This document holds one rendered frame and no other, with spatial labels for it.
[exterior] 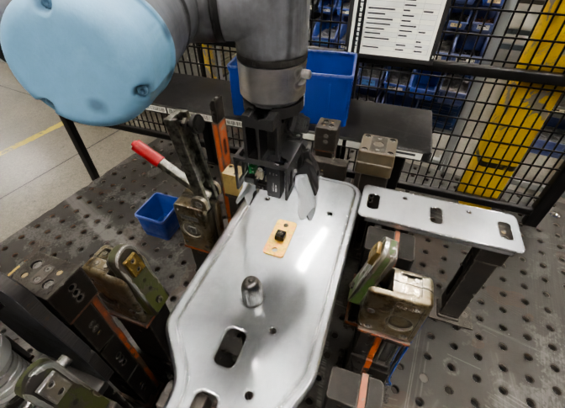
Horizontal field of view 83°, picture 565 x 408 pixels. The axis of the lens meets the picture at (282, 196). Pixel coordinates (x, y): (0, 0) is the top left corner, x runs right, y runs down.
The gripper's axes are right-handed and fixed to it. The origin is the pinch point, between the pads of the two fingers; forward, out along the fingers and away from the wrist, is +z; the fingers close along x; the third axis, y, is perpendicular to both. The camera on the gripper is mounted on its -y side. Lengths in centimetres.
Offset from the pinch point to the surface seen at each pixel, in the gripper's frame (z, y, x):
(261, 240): 8.1, 1.8, -3.1
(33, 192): 110, -61, -202
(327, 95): -2.1, -36.6, -1.2
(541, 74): -6, -55, 45
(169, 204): 33, -21, -44
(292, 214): 8.2, -6.3, 0.1
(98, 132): 112, -138, -217
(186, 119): -12.9, -0.2, -14.7
